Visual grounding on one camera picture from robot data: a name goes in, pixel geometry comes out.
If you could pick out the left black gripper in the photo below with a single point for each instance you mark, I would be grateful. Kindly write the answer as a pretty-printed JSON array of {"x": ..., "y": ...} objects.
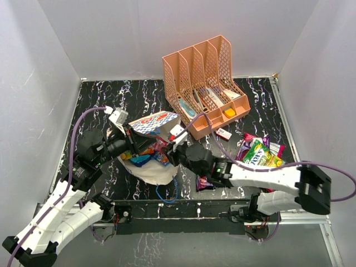
[{"x": 140, "y": 142}]

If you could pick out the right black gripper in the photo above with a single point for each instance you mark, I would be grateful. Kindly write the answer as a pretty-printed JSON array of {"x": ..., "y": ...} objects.
[{"x": 172, "y": 154}]

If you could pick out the orange pink fruit snack packet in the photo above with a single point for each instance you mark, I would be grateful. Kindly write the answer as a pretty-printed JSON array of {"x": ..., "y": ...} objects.
[{"x": 156, "y": 147}]

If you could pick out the blue checkered paper bag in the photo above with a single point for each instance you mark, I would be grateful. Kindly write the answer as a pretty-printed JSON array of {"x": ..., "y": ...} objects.
[{"x": 157, "y": 125}]

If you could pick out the green yellow snack packet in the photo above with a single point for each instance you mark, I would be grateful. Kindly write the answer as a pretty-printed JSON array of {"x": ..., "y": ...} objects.
[{"x": 257, "y": 154}]

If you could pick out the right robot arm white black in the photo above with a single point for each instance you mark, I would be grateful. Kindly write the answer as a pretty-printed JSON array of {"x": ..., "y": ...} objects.
[{"x": 304, "y": 187}]

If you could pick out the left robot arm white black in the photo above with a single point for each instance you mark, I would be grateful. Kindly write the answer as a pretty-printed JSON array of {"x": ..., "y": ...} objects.
[{"x": 40, "y": 242}]

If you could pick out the large blue snack bag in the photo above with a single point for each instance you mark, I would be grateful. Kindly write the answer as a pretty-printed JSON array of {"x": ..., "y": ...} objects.
[{"x": 140, "y": 160}]

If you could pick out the blue snack packet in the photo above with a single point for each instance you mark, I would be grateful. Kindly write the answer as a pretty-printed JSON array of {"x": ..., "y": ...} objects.
[{"x": 161, "y": 158}]

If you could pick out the blue white item in organizer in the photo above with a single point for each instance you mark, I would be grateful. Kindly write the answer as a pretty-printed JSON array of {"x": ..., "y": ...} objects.
[{"x": 190, "y": 113}]

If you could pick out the small red white box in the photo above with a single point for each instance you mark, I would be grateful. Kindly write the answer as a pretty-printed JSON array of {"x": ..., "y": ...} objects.
[{"x": 223, "y": 134}]

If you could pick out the striped packet in organizer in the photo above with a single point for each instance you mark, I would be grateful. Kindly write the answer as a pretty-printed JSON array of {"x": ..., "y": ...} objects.
[{"x": 210, "y": 98}]

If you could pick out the yellow item in organizer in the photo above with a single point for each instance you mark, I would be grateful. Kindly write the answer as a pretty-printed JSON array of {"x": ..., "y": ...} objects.
[{"x": 229, "y": 112}]

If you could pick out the orange plastic file organizer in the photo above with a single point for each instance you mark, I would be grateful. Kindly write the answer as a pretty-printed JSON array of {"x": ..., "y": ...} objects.
[{"x": 203, "y": 65}]

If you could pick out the white packet in organizer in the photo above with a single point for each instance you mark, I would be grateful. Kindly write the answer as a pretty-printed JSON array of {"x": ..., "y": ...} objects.
[{"x": 231, "y": 94}]

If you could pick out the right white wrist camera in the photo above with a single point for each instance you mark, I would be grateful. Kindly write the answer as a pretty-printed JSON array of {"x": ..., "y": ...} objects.
[{"x": 178, "y": 136}]

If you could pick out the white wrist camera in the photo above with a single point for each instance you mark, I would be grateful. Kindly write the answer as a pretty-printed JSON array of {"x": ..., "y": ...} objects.
[
  {"x": 178, "y": 136},
  {"x": 118, "y": 118}
]

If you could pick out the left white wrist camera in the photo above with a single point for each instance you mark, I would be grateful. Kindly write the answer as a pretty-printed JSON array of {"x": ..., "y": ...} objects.
[{"x": 118, "y": 118}]

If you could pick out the aluminium frame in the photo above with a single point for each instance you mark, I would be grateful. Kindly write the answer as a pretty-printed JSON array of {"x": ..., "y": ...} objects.
[{"x": 301, "y": 233}]

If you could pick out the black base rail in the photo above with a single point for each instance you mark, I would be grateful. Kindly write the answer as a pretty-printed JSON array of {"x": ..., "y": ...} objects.
[{"x": 182, "y": 216}]

